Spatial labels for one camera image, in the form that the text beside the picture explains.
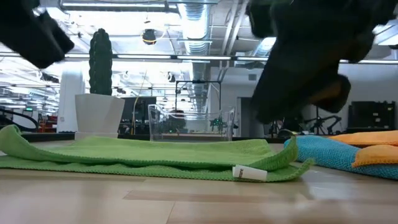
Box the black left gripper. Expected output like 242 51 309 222
0 0 75 69

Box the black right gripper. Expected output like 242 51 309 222
245 0 398 125

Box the blue microfiber towel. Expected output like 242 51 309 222
283 135 398 180

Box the orange microfiber towel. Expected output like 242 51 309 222
328 129 398 147

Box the green microfiber towel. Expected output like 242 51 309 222
0 124 315 183

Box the green cactus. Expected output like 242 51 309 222
88 28 113 96

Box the black cabinet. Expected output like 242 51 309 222
347 101 396 133

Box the white hexagonal pot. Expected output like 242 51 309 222
74 93 126 141

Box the overhead light bar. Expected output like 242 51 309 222
0 52 398 65

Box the black background screen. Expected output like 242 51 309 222
120 96 157 135

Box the clear plastic bin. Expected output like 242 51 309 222
147 104 236 142

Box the black curved hose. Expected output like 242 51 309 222
0 107 40 133

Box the black ceiling dome camera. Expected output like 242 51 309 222
142 29 157 46

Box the black rig frame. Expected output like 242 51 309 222
175 80 222 113

